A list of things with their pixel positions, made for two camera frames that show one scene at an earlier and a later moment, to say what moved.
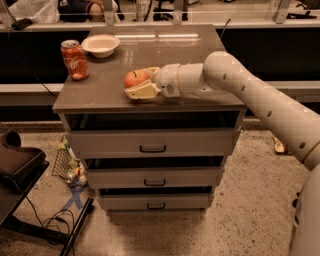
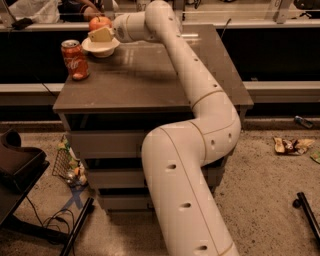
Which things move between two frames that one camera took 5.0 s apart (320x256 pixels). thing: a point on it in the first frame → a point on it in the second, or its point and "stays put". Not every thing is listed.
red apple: x=132 y=77 → x=97 y=22
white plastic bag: x=39 y=11 stays put
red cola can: x=74 y=59 stays put
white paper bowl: x=100 y=45 stays put
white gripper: x=167 y=80 → x=119 y=30
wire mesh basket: x=68 y=167 stays put
